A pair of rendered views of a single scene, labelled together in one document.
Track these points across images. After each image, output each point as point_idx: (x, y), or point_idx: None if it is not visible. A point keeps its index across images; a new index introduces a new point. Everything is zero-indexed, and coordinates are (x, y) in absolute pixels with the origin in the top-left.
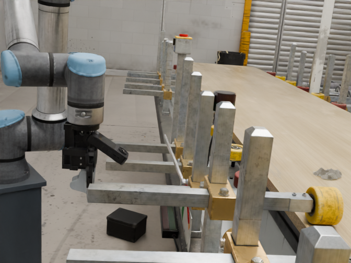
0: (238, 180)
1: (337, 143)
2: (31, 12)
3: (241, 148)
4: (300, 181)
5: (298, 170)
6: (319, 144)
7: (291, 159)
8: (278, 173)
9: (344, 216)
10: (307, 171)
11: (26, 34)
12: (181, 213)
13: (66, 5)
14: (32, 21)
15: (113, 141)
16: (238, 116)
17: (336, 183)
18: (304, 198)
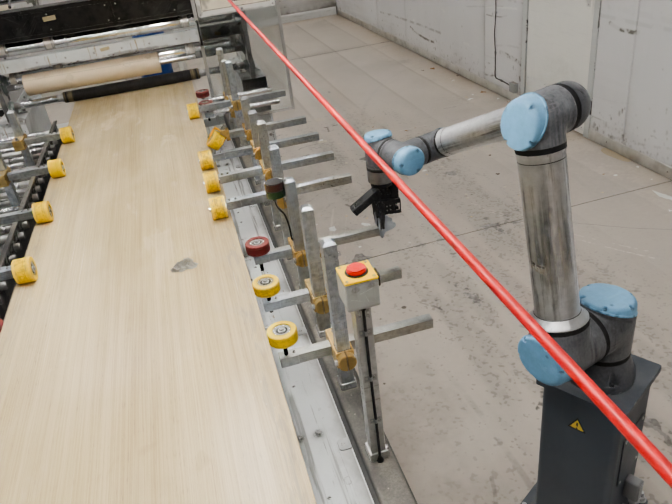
0: (269, 144)
1: (121, 345)
2: (482, 122)
3: (258, 282)
4: (215, 250)
5: (209, 266)
6: (151, 332)
7: (208, 281)
8: (230, 255)
9: (201, 226)
10: (201, 266)
11: (449, 126)
12: None
13: (514, 150)
14: (466, 125)
15: (430, 319)
16: (250, 402)
17: (184, 257)
18: (230, 198)
